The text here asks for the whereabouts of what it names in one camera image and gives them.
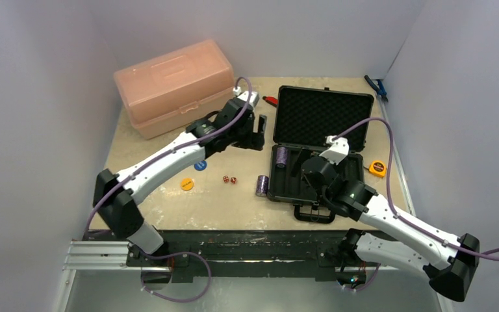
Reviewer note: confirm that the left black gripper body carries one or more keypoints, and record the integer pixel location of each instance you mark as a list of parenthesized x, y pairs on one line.
[(245, 138)]

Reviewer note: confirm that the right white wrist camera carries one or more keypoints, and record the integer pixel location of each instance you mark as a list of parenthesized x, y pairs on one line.
[(337, 149)]

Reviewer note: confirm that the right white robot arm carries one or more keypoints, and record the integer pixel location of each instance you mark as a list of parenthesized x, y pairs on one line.
[(448, 261)]

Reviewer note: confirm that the blue small blind button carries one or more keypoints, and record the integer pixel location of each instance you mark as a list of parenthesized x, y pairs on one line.
[(200, 166)]

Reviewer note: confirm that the blue-handled pliers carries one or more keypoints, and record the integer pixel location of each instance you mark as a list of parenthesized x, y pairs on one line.
[(378, 87)]

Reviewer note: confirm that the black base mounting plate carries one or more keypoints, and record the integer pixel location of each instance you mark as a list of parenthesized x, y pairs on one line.
[(190, 254)]

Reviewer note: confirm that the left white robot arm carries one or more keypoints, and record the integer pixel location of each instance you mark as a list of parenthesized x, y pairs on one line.
[(117, 196)]

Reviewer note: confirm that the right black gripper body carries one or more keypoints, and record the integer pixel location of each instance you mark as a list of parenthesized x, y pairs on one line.
[(303, 161)]

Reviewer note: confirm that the black foam-lined carry case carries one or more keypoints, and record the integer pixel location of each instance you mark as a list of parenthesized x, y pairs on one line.
[(304, 118)]

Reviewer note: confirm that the aluminium extrusion rail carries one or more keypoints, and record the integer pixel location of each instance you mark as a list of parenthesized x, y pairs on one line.
[(93, 256)]

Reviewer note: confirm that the red-handled tool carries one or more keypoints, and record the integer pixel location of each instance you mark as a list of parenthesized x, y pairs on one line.
[(270, 100)]

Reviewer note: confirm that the yellow big blind button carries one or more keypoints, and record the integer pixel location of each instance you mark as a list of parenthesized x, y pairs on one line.
[(187, 184)]

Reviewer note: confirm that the yellow tape measure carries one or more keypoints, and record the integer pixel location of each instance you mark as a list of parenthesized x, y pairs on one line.
[(378, 168)]

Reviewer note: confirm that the pink plastic storage box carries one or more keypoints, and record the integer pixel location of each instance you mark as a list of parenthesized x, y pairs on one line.
[(172, 90)]

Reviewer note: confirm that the purple poker chip stack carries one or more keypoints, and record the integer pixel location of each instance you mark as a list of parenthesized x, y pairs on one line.
[(281, 157)]

